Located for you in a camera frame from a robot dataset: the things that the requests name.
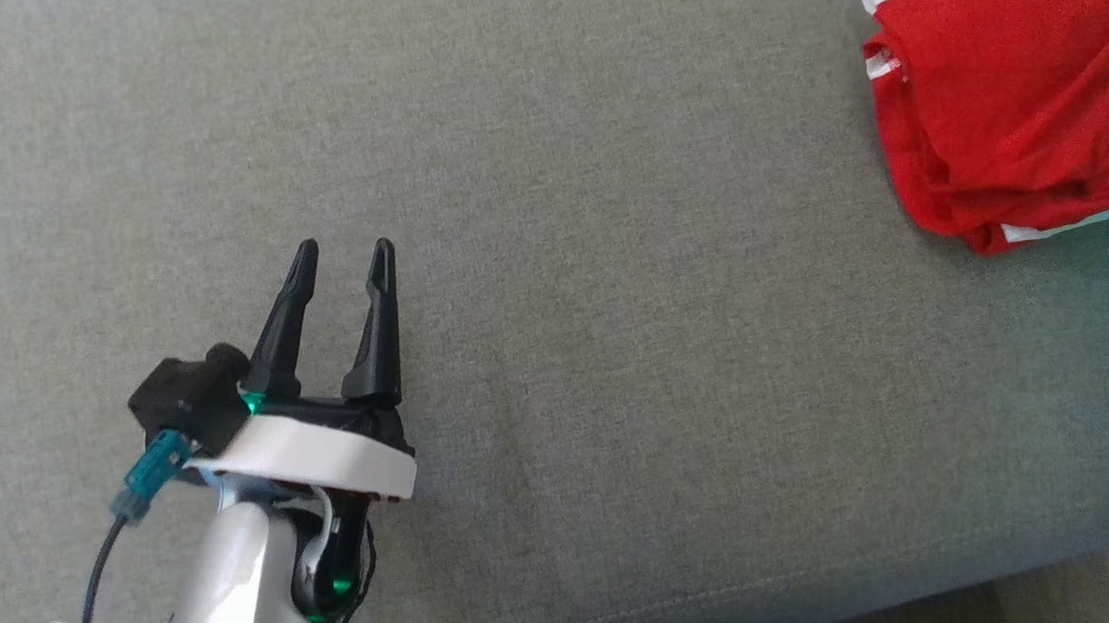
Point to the grey sofa seat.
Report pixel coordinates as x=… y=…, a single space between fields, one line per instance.
x=613 y=296

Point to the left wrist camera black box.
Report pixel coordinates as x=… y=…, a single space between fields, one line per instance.
x=185 y=394

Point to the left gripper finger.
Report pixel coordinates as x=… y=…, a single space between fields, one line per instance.
x=378 y=337
x=287 y=325

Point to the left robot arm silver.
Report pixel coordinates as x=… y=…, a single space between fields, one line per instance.
x=229 y=601

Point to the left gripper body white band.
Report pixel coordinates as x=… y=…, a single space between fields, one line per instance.
x=326 y=452

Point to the red white basketball jersey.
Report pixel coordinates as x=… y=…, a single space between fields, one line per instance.
x=1027 y=89

